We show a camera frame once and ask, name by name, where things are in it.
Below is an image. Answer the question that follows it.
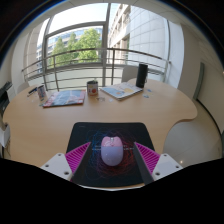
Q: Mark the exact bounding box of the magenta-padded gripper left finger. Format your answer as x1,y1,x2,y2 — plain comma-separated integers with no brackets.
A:
40,141,92,185

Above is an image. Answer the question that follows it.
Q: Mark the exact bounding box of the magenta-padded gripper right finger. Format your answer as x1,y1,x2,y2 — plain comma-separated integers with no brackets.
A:
132,141,184,186

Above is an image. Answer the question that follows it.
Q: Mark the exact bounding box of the pink and lilac computer mouse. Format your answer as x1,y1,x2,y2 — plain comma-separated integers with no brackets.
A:
100,135,124,167

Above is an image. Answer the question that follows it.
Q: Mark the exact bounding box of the black mouse pad swirl print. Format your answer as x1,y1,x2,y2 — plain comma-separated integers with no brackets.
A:
65,121,156,188

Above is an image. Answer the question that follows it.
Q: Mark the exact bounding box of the red cover magazine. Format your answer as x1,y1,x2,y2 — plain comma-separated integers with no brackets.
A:
42,89,87,109

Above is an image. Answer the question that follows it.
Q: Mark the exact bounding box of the white chair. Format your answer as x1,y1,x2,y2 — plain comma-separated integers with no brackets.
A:
16,81,31,95
121,64,140,84

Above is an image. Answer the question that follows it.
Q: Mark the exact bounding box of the open illustrated booklet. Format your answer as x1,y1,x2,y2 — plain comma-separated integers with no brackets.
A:
99,81,144,101

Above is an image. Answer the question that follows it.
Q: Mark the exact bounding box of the black cylindrical bottle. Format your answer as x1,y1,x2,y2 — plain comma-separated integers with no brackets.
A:
135,62,149,89

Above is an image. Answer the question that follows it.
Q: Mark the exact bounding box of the grey metal balcony railing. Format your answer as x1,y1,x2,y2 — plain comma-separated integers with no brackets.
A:
21,47,172,92

